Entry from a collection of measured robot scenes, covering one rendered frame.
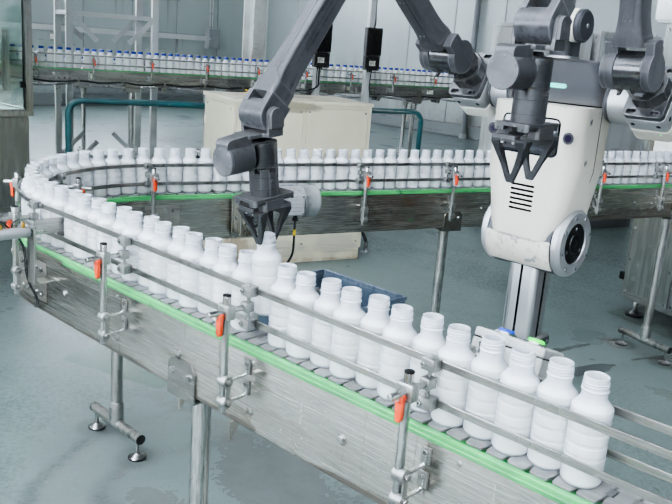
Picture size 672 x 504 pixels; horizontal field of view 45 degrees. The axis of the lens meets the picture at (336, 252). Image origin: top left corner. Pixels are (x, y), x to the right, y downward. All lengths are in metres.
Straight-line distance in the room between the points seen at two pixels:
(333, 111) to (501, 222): 4.02
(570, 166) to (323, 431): 0.79
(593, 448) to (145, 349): 1.09
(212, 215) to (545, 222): 1.60
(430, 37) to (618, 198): 2.64
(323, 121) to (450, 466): 4.65
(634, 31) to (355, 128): 4.40
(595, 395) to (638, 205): 3.34
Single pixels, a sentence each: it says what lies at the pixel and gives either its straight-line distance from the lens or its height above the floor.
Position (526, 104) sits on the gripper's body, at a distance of 1.36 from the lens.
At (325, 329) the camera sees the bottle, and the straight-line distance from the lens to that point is 1.49.
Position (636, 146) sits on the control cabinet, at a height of 0.82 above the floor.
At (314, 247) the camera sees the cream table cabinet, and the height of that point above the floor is 0.11.
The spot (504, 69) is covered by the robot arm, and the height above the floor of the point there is 1.57.
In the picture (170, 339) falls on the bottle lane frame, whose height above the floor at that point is 0.93.
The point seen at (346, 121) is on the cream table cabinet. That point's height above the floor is 1.05.
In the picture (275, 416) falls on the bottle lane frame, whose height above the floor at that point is 0.88.
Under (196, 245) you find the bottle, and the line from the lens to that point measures 1.77.
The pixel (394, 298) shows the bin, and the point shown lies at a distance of 2.18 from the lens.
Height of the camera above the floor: 1.59
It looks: 15 degrees down
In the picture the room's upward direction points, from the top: 4 degrees clockwise
